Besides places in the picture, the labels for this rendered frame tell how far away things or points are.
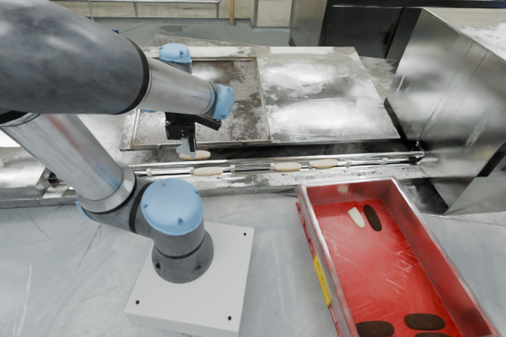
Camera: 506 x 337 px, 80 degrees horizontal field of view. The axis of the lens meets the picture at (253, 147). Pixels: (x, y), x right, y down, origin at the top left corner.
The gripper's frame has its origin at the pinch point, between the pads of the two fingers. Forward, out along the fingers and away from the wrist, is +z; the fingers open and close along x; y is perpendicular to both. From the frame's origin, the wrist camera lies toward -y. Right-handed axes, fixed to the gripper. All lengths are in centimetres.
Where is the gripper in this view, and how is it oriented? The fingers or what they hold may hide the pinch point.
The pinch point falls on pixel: (194, 151)
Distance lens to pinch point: 99.2
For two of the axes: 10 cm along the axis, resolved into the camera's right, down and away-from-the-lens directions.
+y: -9.9, 0.4, -1.1
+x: 1.1, 6.8, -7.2
